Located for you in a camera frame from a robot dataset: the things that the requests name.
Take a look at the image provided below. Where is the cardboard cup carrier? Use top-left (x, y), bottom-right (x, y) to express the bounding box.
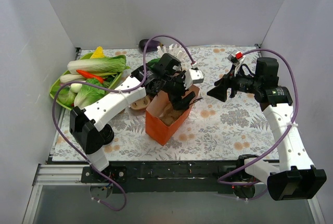
top-left (130, 95), bottom-right (151, 110)
top-left (159, 103), bottom-right (186, 127)

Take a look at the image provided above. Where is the orange paper bag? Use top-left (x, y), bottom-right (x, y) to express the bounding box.
top-left (145, 85), bottom-right (200, 146)

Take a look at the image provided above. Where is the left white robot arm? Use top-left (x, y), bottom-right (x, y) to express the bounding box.
top-left (70, 53), bottom-right (203, 182)

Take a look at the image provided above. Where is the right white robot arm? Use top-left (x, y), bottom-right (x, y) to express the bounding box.
top-left (207, 57), bottom-right (327, 201)

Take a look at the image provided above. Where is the green pepper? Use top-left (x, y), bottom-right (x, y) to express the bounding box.
top-left (146, 58), bottom-right (160, 68)

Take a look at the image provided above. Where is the floral table mat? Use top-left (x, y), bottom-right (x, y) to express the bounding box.
top-left (52, 46), bottom-right (283, 161)

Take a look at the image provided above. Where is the purple eggplant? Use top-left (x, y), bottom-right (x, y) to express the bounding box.
top-left (138, 39), bottom-right (163, 52)

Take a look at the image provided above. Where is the napa cabbage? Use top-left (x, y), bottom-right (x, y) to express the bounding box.
top-left (67, 55), bottom-right (128, 74)

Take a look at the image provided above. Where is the red chili pepper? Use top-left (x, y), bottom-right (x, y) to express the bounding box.
top-left (76, 70), bottom-right (104, 84)

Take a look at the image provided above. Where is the yellow corn cob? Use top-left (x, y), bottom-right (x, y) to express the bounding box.
top-left (90, 46), bottom-right (105, 59)

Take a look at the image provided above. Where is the green lettuce leaf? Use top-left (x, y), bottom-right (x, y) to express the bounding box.
top-left (73, 84), bottom-right (106, 109)

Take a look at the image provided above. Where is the white radish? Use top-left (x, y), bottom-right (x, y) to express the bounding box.
top-left (60, 73), bottom-right (85, 83)

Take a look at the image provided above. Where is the green vegetable tray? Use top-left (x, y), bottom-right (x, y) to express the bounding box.
top-left (49, 53), bottom-right (129, 110)

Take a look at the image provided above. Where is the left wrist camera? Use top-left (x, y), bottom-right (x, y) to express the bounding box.
top-left (184, 61), bottom-right (204, 90)

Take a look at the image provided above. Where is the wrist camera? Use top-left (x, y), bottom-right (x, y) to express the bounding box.
top-left (227, 51), bottom-right (245, 76)
top-left (184, 61), bottom-right (204, 90)

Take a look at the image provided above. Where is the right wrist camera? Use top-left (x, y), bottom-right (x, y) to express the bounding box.
top-left (227, 51), bottom-right (245, 76)

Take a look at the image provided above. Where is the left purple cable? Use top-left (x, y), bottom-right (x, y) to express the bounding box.
top-left (52, 35), bottom-right (197, 211)

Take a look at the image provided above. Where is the purple cable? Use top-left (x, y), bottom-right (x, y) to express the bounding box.
top-left (52, 35), bottom-right (197, 211)
top-left (217, 48), bottom-right (299, 201)

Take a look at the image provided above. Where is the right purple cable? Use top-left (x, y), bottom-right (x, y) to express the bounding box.
top-left (217, 48), bottom-right (299, 201)

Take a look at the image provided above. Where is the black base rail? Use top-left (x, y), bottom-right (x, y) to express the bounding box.
top-left (81, 160), bottom-right (253, 194)

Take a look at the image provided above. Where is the aluminium frame rail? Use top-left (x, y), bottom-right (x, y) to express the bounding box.
top-left (33, 163), bottom-right (313, 186)

